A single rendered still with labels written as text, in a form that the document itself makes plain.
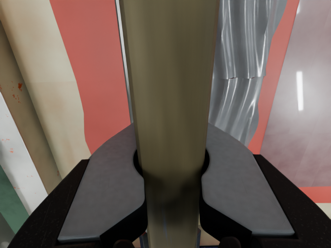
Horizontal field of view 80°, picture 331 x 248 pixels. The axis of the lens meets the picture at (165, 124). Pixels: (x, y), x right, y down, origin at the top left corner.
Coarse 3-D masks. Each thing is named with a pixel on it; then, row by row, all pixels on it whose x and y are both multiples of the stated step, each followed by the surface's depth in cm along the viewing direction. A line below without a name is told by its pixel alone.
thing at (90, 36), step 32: (64, 0) 18; (96, 0) 18; (288, 0) 18; (320, 0) 18; (64, 32) 19; (96, 32) 19; (288, 32) 19; (320, 32) 19; (96, 64) 20; (288, 64) 21; (320, 64) 21
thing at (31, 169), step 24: (0, 24) 18; (0, 48) 18; (0, 72) 18; (0, 96) 18; (24, 96) 21; (0, 120) 19; (24, 120) 21; (0, 144) 21; (24, 144) 21; (48, 144) 25; (24, 168) 22; (48, 168) 25; (24, 192) 24; (48, 192) 25; (216, 240) 31
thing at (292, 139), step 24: (96, 96) 22; (120, 96) 22; (264, 96) 22; (288, 96) 22; (312, 96) 22; (96, 120) 24; (120, 120) 24; (264, 120) 24; (288, 120) 24; (312, 120) 24; (96, 144) 25; (264, 144) 26; (288, 144) 26; (312, 144) 26; (288, 168) 28; (312, 168) 28; (312, 192) 30
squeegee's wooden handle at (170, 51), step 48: (144, 0) 5; (192, 0) 5; (144, 48) 6; (192, 48) 6; (144, 96) 7; (192, 96) 7; (144, 144) 8; (192, 144) 8; (192, 192) 9; (192, 240) 11
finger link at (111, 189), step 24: (120, 144) 10; (96, 168) 9; (120, 168) 9; (96, 192) 8; (120, 192) 7; (144, 192) 7; (72, 216) 7; (96, 216) 7; (120, 216) 7; (144, 216) 7; (72, 240) 6; (96, 240) 6
